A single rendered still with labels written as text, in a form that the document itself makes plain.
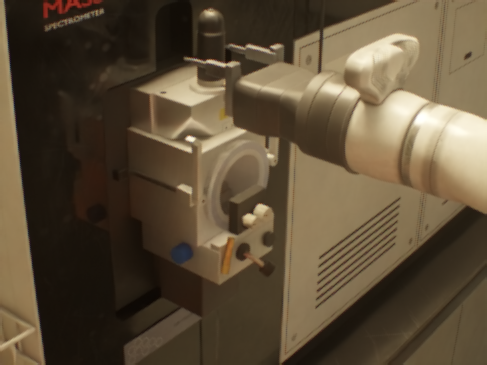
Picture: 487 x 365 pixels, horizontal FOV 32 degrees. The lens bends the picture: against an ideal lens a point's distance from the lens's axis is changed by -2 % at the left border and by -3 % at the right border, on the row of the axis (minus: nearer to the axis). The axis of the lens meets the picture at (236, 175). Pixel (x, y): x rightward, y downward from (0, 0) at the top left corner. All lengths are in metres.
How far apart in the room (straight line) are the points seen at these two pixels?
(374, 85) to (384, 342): 0.78
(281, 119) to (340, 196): 0.48
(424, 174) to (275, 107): 0.14
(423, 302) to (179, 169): 0.79
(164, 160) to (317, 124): 0.17
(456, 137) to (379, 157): 0.06
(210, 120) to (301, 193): 0.33
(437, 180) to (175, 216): 0.27
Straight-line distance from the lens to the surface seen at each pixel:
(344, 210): 1.21
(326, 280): 1.24
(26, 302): 0.81
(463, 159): 0.64
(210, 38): 0.77
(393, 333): 1.41
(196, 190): 0.76
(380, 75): 0.66
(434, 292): 1.52
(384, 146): 0.66
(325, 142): 0.69
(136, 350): 0.93
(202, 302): 0.88
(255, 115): 0.73
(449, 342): 1.63
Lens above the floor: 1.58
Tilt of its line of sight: 27 degrees down
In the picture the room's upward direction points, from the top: 1 degrees clockwise
